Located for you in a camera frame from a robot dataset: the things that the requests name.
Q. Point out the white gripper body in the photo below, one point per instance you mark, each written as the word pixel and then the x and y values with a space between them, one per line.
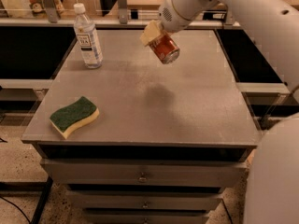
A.
pixel 170 17

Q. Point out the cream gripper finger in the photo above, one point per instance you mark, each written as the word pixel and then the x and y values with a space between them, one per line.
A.
pixel 152 33

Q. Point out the red coke can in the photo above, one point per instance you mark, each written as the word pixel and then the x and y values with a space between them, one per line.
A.
pixel 165 49

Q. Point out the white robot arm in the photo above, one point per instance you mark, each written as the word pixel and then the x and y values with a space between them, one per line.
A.
pixel 272 195

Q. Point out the clear plastic water bottle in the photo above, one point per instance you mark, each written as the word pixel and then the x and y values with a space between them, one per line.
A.
pixel 87 38

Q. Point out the grey drawer cabinet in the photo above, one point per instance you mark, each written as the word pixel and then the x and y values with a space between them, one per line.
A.
pixel 184 125

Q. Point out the green yellow sponge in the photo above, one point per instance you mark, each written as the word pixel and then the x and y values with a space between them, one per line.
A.
pixel 72 117

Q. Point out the round metal drawer knob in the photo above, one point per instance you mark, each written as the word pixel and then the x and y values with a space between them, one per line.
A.
pixel 142 178

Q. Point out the metal railing frame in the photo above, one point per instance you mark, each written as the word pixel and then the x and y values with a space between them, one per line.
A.
pixel 105 13

